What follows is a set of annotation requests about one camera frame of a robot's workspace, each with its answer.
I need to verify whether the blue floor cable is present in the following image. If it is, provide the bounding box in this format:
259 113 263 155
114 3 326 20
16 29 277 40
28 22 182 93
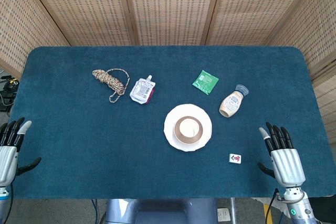
90 198 106 224

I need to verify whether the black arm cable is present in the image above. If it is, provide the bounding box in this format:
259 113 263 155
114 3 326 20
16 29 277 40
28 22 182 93
264 188 279 224

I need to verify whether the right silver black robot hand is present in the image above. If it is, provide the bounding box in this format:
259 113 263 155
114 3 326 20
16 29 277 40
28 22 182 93
257 122 307 187

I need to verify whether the white mahjong tile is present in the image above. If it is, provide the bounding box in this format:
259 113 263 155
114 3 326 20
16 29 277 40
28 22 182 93
228 153 243 164

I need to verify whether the woven bamboo screen panel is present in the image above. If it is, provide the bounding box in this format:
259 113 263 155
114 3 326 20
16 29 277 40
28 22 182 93
204 0 325 46
0 0 71 78
22 0 138 47
121 0 225 46
267 0 336 133

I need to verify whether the black equipment with cables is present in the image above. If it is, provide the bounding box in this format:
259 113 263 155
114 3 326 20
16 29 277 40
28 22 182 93
0 75 20 112

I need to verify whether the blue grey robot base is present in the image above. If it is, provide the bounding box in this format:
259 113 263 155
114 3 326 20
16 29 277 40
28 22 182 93
104 198 219 224

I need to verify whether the white paper label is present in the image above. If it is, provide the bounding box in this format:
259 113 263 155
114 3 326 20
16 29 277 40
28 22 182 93
217 207 232 222

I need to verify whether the beige round bowl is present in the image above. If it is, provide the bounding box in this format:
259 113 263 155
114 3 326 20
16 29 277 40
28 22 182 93
174 116 204 145

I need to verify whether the metal table leg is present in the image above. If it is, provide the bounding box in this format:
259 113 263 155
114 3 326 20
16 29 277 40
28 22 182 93
230 197 237 224

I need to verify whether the white paper plate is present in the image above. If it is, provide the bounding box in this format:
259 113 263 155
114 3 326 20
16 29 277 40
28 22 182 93
163 103 213 152

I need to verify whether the green foil sachet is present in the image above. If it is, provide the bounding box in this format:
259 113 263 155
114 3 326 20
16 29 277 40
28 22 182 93
192 69 220 95

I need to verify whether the beige squeeze sauce bottle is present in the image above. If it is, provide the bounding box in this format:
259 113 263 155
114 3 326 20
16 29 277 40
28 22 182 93
218 84 250 119

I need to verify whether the coiled braided rope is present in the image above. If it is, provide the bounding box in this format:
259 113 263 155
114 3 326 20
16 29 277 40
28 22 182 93
92 68 131 103

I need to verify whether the blue carpet table mat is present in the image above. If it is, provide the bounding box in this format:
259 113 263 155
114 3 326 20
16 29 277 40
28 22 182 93
9 46 333 200

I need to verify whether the white mug blue stripe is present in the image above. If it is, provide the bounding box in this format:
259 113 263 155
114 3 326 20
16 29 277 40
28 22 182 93
179 119 201 138

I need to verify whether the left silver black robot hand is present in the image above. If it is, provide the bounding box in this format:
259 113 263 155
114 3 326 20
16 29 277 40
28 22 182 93
0 117 42 187

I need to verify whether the white spouted drink pouch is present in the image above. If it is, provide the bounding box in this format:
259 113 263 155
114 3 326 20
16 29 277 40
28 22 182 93
129 74 156 105

